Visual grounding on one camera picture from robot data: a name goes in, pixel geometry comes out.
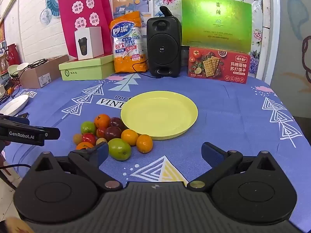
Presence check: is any black cable on cardboard box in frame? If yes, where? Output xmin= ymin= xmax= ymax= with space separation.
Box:
xmin=23 ymin=59 xmax=49 ymax=70

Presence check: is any brown cardboard box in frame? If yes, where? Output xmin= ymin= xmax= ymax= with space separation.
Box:
xmin=25 ymin=55 xmax=76 ymax=89

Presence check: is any light green lidded box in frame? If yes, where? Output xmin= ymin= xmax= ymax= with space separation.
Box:
xmin=58 ymin=55 xmax=116 ymax=81

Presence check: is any pale green bowl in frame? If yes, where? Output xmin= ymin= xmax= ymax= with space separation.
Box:
xmin=7 ymin=65 xmax=20 ymax=77

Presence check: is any white window frame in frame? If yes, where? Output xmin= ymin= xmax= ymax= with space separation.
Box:
xmin=255 ymin=0 xmax=280 ymax=85

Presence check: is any blue printed tablecloth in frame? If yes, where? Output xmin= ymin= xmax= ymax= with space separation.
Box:
xmin=0 ymin=71 xmax=311 ymax=233

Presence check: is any black speaker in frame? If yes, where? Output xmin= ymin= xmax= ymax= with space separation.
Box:
xmin=146 ymin=6 xmax=182 ymax=77

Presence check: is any black speaker cable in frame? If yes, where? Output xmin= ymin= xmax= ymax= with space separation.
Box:
xmin=132 ymin=62 xmax=159 ymax=79

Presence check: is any white oval dish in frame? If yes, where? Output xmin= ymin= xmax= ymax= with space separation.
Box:
xmin=0 ymin=94 xmax=30 ymax=117

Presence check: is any large green jujube fruit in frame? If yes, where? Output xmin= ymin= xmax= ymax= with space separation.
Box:
xmin=107 ymin=138 xmax=132 ymax=161

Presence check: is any pink tote bag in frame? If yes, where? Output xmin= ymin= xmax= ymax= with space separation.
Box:
xmin=58 ymin=0 xmax=114 ymax=57

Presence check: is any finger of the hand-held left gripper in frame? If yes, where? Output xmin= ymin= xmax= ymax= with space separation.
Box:
xmin=0 ymin=115 xmax=30 ymax=127
xmin=39 ymin=127 xmax=61 ymax=140

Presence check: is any yellow-orange round orange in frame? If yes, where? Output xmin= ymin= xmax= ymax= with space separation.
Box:
xmin=136 ymin=134 xmax=153 ymax=154
xmin=121 ymin=129 xmax=139 ymax=146

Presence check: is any red thermos jug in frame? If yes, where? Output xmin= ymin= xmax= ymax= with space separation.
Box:
xmin=5 ymin=44 xmax=17 ymax=66

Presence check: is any dark purple plum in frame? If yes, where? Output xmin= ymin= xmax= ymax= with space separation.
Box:
xmin=108 ymin=117 xmax=126 ymax=130
xmin=104 ymin=126 xmax=122 ymax=141

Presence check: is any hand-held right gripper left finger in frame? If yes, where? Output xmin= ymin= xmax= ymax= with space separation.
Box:
xmin=30 ymin=141 xmax=123 ymax=192

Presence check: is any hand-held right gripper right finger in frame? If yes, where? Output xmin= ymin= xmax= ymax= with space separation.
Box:
xmin=187 ymin=142 xmax=280 ymax=192

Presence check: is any shiny green gift box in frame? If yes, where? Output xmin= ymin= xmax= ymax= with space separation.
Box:
xmin=181 ymin=0 xmax=252 ymax=53

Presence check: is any yellow plastic plate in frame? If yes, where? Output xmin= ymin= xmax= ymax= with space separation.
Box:
xmin=121 ymin=90 xmax=198 ymax=140

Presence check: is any wall poster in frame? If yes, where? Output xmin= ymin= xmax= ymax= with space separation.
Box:
xmin=112 ymin=0 xmax=154 ymax=17

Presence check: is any red cracker box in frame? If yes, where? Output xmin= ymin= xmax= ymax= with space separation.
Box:
xmin=188 ymin=47 xmax=251 ymax=84

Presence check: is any orange pack of paper cups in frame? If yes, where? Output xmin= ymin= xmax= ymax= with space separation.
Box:
xmin=108 ymin=11 xmax=148 ymax=74

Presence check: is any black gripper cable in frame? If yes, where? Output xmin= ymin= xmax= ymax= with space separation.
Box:
xmin=0 ymin=164 xmax=32 ymax=190

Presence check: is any white box with cup print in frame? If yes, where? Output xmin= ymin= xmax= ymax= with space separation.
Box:
xmin=74 ymin=26 xmax=105 ymax=61

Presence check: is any small blue paper fan decoration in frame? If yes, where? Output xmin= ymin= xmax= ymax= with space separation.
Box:
xmin=40 ymin=8 xmax=52 ymax=25

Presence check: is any orange mandarin with stem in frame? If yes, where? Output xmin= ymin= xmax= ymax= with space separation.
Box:
xmin=76 ymin=141 xmax=94 ymax=150

